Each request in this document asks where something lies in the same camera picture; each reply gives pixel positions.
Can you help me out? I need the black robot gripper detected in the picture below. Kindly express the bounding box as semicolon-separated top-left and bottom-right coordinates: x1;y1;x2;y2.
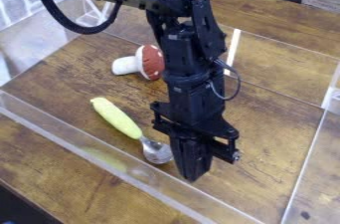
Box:
150;74;238;181

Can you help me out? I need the green handled metal spoon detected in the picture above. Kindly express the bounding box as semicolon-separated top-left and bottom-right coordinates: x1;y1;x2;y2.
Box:
90;98;172;164

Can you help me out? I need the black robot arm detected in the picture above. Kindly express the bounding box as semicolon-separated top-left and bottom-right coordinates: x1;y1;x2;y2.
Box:
105;0;238;181

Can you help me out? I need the red and white toy mushroom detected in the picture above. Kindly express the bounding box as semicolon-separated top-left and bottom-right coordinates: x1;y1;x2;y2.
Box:
112;45;165;81

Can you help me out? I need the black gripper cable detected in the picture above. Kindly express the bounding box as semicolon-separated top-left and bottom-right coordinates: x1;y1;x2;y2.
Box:
205;58;242;102

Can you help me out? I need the clear acrylic enclosure wall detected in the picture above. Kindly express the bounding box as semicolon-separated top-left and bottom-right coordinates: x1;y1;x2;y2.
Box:
0;0;340;224

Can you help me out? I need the clear acrylic triangle bracket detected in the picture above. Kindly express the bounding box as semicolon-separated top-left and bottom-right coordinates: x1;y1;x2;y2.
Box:
76;0;114;27

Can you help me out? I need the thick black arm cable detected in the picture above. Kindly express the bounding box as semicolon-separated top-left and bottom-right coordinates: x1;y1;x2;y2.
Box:
22;0;125;36

